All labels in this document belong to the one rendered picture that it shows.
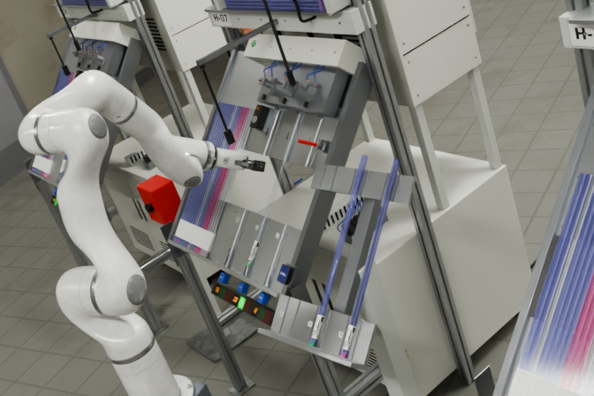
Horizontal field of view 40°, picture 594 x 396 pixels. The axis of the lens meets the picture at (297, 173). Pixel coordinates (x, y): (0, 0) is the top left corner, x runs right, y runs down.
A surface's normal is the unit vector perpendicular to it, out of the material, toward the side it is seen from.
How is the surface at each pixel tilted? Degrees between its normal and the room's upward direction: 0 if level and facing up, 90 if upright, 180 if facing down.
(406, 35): 90
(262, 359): 0
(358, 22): 90
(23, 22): 90
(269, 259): 44
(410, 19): 90
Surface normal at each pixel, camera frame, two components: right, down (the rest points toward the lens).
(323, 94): -0.74, -0.27
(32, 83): 0.82, -0.02
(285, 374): -0.31, -0.86
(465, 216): 0.59, 0.17
